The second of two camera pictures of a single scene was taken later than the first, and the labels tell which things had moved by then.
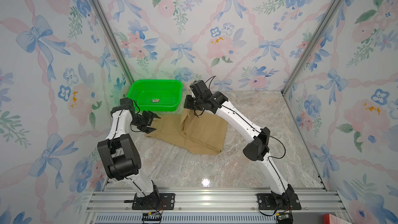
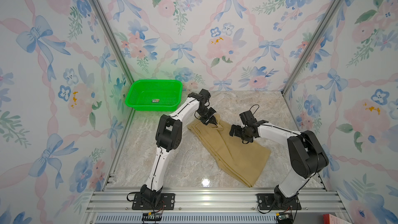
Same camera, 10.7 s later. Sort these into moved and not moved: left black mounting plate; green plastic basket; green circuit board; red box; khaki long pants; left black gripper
Moved: khaki long pants; left black gripper
Not moved: red box; left black mounting plate; green plastic basket; green circuit board
